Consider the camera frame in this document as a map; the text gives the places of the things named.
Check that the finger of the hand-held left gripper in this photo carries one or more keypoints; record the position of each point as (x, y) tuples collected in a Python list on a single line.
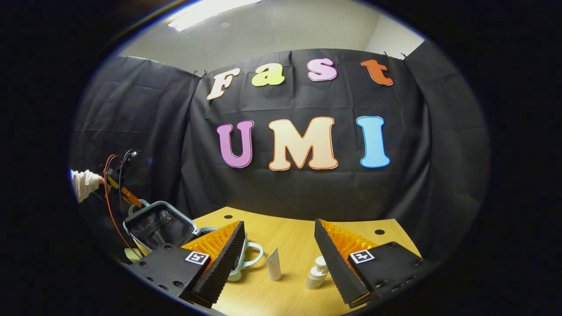
[(131, 198)]

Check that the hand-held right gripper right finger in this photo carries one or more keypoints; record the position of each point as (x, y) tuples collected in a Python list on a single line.
[(333, 267)]

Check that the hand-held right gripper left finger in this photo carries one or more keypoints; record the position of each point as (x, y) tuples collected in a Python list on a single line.
[(224, 263)]

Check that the light blue suitcase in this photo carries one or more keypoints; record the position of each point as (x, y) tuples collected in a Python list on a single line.
[(160, 228)]

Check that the white pump bottle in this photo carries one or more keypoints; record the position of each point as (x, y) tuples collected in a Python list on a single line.
[(315, 276)]

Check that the ceiling light panel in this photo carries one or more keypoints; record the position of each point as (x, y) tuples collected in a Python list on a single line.
[(210, 11)]

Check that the white squeeze tube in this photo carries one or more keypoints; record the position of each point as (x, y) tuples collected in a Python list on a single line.
[(274, 265)]

